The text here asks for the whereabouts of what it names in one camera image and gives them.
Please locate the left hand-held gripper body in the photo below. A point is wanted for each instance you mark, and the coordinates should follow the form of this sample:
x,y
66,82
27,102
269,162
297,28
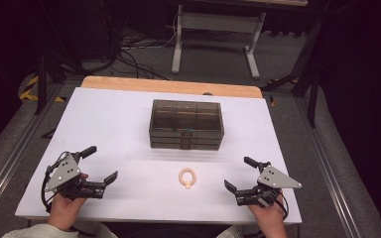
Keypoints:
x,y
63,173

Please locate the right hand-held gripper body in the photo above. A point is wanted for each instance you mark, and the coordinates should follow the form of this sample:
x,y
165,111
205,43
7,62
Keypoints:
x,y
274,178

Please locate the smoky clear drawer box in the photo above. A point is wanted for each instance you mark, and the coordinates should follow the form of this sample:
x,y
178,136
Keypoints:
x,y
185,115

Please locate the person's left hand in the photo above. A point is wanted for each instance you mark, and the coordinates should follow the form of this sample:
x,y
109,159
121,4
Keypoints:
x,y
64,210

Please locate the person's right hand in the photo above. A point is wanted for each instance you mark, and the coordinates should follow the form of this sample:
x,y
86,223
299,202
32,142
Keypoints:
x,y
271,221

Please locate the white foam board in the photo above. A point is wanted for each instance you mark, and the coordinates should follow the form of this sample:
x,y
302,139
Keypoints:
x,y
119,125

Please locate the black metal stand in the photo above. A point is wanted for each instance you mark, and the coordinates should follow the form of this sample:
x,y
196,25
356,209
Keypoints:
x,y
41,82
312,92

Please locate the yellow black hazard tape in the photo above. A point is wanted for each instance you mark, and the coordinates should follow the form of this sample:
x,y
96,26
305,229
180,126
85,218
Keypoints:
x,y
29,91

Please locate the wooden table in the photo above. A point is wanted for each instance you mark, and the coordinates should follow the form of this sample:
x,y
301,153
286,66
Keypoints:
x,y
165,86

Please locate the aluminium floor rail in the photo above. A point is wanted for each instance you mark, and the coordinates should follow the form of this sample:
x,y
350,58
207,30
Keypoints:
x,y
330,172
10,155

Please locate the white metal desk frame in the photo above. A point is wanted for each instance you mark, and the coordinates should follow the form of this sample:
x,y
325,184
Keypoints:
x,y
218,23

